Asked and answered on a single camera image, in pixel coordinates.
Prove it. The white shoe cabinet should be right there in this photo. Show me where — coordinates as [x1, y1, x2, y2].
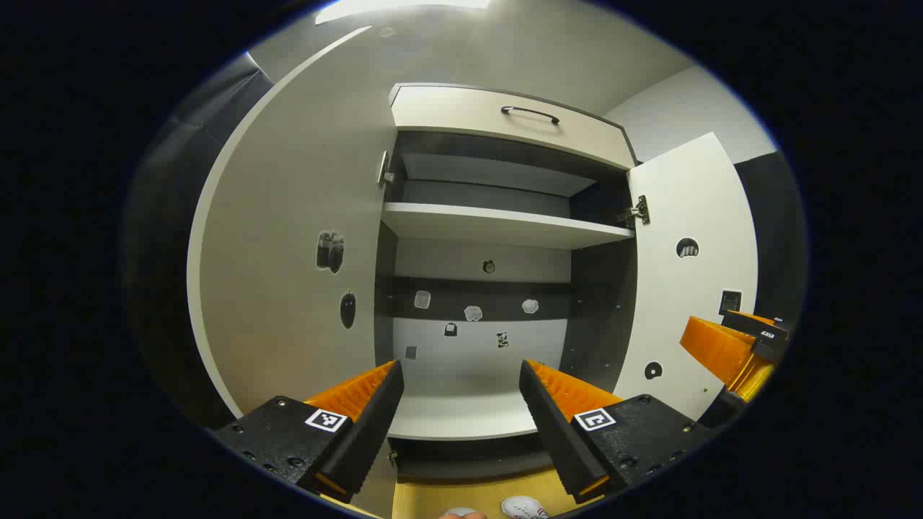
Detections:
[374, 81, 644, 484]

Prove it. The ceiling light panel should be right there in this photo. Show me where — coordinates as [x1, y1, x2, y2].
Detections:
[314, 0, 493, 27]

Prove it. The white cabinet door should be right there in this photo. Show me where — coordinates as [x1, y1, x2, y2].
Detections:
[613, 132, 759, 422]
[186, 25, 399, 519]

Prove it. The white cabinet drawer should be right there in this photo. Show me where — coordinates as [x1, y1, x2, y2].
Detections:
[389, 81, 640, 172]

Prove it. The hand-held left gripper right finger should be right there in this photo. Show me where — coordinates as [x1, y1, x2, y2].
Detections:
[518, 358, 716, 505]

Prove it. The white cabinet shelf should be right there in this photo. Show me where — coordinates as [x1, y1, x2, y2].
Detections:
[381, 202, 637, 251]

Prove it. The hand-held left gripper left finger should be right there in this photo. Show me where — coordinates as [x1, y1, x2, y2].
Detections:
[209, 359, 406, 505]

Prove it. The black drawer handle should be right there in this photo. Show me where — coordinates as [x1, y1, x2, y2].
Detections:
[500, 105, 562, 126]

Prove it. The white shoe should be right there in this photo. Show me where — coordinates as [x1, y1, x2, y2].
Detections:
[500, 495, 550, 519]

